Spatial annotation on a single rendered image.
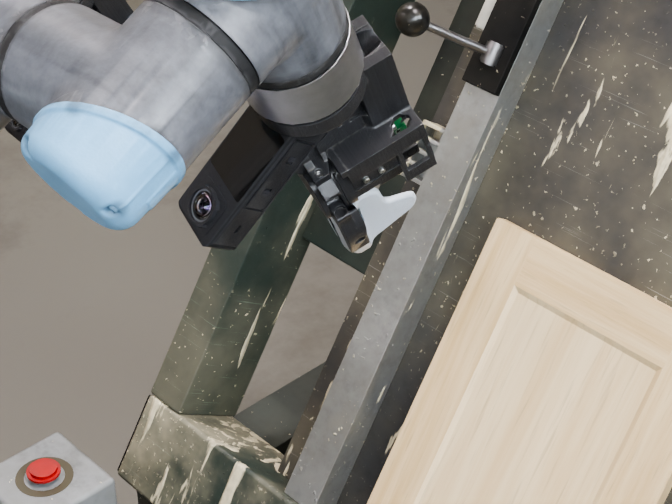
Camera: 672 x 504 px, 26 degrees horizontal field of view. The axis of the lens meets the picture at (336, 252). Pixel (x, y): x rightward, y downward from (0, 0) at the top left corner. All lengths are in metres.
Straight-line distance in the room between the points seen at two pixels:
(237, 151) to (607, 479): 0.74
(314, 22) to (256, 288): 1.08
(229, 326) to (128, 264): 1.88
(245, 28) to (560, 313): 0.88
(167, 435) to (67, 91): 1.15
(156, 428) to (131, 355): 1.54
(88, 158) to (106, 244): 3.07
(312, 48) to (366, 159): 0.13
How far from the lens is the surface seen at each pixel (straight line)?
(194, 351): 1.85
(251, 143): 0.91
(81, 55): 0.77
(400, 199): 1.00
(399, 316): 1.66
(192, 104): 0.75
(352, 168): 0.91
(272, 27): 0.76
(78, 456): 1.79
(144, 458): 1.90
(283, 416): 2.03
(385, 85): 0.89
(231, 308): 1.83
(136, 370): 3.37
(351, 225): 0.94
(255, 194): 0.91
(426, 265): 1.65
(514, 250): 1.61
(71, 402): 3.31
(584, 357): 1.56
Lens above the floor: 2.13
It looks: 35 degrees down
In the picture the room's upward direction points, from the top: straight up
